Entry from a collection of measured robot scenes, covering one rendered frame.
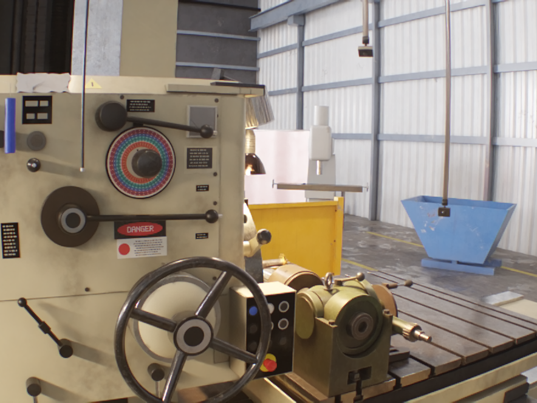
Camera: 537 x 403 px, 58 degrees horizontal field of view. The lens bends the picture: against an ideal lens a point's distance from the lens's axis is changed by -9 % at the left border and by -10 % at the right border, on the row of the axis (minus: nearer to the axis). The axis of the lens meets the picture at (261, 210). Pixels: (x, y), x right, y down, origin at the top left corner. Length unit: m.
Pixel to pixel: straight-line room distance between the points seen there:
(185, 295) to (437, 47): 10.03
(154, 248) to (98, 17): 0.98
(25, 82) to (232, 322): 0.82
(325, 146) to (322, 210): 3.06
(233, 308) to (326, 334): 0.29
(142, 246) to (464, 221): 6.39
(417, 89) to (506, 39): 2.48
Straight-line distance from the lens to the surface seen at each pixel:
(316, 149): 7.45
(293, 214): 4.32
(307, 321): 1.62
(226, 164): 1.39
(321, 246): 4.52
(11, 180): 1.27
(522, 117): 9.44
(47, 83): 1.30
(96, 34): 1.98
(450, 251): 7.55
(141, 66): 2.00
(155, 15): 2.05
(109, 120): 1.23
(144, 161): 1.21
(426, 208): 7.56
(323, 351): 1.57
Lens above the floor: 1.74
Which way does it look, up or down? 8 degrees down
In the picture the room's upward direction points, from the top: 1 degrees clockwise
